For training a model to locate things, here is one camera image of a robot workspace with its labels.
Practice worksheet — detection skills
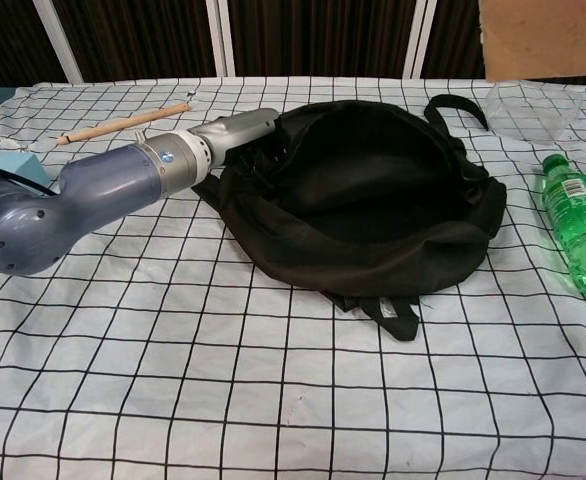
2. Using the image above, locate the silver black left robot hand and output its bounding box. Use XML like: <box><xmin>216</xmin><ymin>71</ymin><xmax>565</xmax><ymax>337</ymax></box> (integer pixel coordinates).
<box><xmin>187</xmin><ymin>108</ymin><xmax>287</xmax><ymax>174</ymax></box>

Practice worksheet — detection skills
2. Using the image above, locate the black backpack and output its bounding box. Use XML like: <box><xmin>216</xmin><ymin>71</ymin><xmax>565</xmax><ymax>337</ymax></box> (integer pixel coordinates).
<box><xmin>192</xmin><ymin>93</ymin><xmax>508</xmax><ymax>345</ymax></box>

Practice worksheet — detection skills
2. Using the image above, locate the brown spiral notebook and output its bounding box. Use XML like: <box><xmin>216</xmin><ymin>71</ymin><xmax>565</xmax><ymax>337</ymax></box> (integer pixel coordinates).
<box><xmin>478</xmin><ymin>0</ymin><xmax>586</xmax><ymax>84</ymax></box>

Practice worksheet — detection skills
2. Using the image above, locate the wooden stick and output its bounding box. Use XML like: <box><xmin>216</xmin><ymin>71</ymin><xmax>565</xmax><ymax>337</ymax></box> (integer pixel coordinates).
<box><xmin>56</xmin><ymin>103</ymin><xmax>190</xmax><ymax>147</ymax></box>

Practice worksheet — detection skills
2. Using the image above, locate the dark brown curtain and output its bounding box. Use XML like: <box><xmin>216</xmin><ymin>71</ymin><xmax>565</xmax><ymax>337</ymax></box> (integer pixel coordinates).
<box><xmin>0</xmin><ymin>0</ymin><xmax>586</xmax><ymax>86</ymax></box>

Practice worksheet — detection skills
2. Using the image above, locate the light blue foam block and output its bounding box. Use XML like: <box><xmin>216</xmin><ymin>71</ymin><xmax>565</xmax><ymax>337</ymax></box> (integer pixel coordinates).
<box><xmin>0</xmin><ymin>152</ymin><xmax>52</xmax><ymax>186</ymax></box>

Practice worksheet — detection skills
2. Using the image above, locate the white black checkered tablecloth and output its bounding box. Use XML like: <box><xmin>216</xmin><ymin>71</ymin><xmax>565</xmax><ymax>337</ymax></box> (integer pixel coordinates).
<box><xmin>0</xmin><ymin>74</ymin><xmax>586</xmax><ymax>480</ymax></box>

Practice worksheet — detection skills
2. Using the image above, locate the clear plastic container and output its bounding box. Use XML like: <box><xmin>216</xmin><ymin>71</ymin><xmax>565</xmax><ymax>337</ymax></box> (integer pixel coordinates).
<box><xmin>483</xmin><ymin>77</ymin><xmax>585</xmax><ymax>146</ymax></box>

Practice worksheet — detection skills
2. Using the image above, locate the green plastic bottle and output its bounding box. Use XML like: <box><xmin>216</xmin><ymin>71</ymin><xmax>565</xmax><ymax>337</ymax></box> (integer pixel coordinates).
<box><xmin>541</xmin><ymin>153</ymin><xmax>586</xmax><ymax>302</ymax></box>

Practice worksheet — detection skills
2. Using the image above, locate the white frame post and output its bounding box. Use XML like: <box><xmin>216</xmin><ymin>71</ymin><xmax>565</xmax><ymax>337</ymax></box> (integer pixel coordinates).
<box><xmin>401</xmin><ymin>0</ymin><xmax>439</xmax><ymax>80</ymax></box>
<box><xmin>32</xmin><ymin>0</ymin><xmax>84</xmax><ymax>85</ymax></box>
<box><xmin>205</xmin><ymin>0</ymin><xmax>238</xmax><ymax>79</ymax></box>

